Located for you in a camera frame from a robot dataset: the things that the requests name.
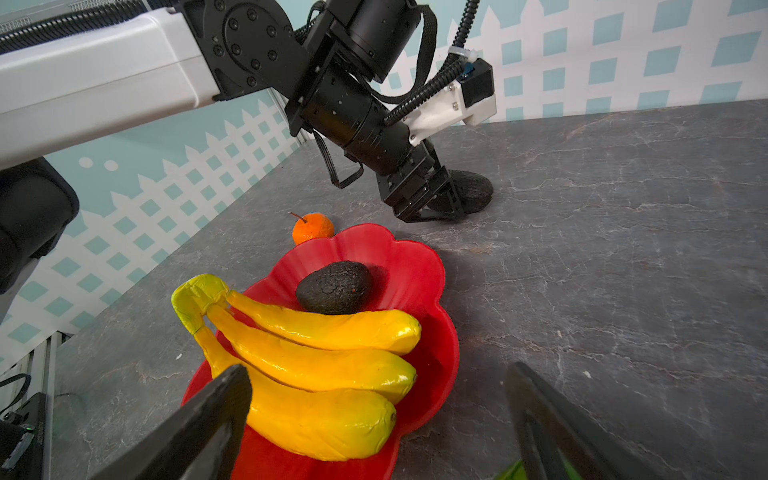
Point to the red flower-shaped fruit bowl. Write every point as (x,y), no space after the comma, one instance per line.
(407,276)

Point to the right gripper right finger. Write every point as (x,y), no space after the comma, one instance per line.
(557,440)

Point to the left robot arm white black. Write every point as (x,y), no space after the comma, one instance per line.
(357,74)

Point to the small orange fake tangerine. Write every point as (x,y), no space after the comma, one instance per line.
(311,226)

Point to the yellow fake banana bunch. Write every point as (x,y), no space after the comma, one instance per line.
(324,386)

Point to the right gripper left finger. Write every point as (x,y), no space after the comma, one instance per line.
(200,441)

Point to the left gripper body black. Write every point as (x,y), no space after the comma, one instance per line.
(421,189)

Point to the aluminium front rail frame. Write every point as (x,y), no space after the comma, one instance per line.
(27,400)

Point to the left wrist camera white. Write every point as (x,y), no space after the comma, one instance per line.
(469,99)

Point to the dark fake avocado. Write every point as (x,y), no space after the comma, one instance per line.
(340,288)
(461,193)

